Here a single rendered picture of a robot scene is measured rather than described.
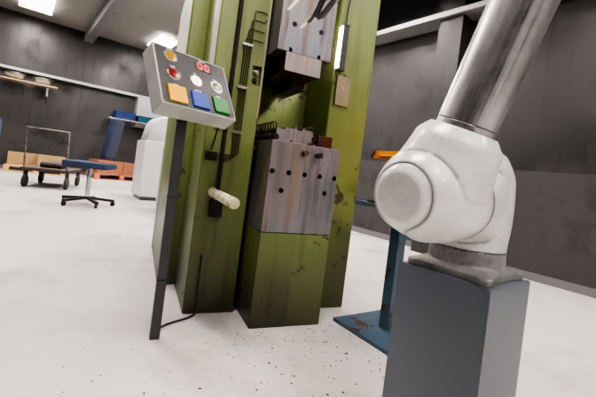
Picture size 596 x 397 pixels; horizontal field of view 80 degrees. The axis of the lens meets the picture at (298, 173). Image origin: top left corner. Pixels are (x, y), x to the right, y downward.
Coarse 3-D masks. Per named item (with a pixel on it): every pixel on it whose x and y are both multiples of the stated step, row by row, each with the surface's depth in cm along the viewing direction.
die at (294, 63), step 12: (276, 60) 190; (288, 60) 177; (300, 60) 180; (312, 60) 183; (264, 72) 206; (276, 72) 187; (288, 72) 180; (300, 72) 180; (312, 72) 183; (264, 84) 213; (276, 84) 210
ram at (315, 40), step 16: (288, 0) 176; (304, 0) 179; (272, 16) 188; (288, 16) 176; (304, 16) 180; (272, 32) 184; (288, 32) 177; (304, 32) 180; (320, 32) 184; (272, 48) 181; (288, 48) 177; (304, 48) 181; (320, 48) 184
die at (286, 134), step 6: (258, 132) 204; (276, 132) 177; (282, 132) 178; (288, 132) 179; (294, 132) 181; (300, 132) 182; (306, 132) 183; (312, 132) 185; (282, 138) 178; (288, 138) 180; (294, 138) 181; (300, 138) 182; (306, 138) 184
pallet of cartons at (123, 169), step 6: (108, 162) 892; (114, 162) 901; (120, 162) 926; (126, 162) 992; (120, 168) 911; (126, 168) 923; (132, 168) 933; (96, 174) 874; (102, 174) 883; (108, 174) 893; (114, 174) 903; (120, 174) 912; (126, 174) 924; (132, 174) 935; (114, 180) 905; (120, 180) 914; (126, 180) 927
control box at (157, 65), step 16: (160, 48) 138; (160, 64) 134; (176, 64) 141; (192, 64) 148; (208, 64) 156; (160, 80) 131; (176, 80) 137; (208, 80) 151; (224, 80) 159; (160, 96) 129; (208, 96) 147; (224, 96) 154; (160, 112) 132; (176, 112) 135; (192, 112) 138; (208, 112) 143; (224, 128) 157
